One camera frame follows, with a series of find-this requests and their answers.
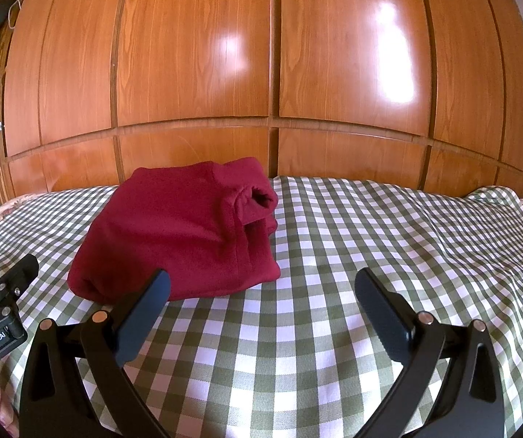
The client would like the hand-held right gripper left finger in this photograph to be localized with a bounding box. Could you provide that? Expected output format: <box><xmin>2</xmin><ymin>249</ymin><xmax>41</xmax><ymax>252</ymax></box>
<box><xmin>19</xmin><ymin>269</ymin><xmax>172</xmax><ymax>438</ymax></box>

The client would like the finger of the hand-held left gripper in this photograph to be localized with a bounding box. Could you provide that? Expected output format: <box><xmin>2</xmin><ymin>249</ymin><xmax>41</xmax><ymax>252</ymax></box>
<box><xmin>0</xmin><ymin>253</ymin><xmax>39</xmax><ymax>304</ymax></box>

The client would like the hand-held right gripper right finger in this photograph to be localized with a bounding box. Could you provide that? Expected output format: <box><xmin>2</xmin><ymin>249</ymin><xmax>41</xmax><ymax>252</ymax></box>
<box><xmin>354</xmin><ymin>267</ymin><xmax>505</xmax><ymax>438</ymax></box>

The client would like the dark red fleece garment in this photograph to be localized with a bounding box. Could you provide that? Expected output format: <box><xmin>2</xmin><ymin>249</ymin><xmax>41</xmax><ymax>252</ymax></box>
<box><xmin>67</xmin><ymin>157</ymin><xmax>281</xmax><ymax>306</ymax></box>

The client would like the green white checked blanket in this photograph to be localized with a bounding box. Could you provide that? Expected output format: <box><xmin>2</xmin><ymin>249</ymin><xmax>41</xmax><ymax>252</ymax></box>
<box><xmin>0</xmin><ymin>174</ymin><xmax>523</xmax><ymax>438</ymax></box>

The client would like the wooden wardrobe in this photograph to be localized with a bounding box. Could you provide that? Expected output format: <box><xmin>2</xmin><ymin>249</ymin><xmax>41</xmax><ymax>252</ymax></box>
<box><xmin>1</xmin><ymin>0</ymin><xmax>523</xmax><ymax>201</ymax></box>

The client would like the white wire hanger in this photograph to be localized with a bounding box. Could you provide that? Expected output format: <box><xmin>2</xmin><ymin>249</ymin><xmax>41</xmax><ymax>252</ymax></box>
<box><xmin>8</xmin><ymin>0</ymin><xmax>28</xmax><ymax>29</ymax></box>

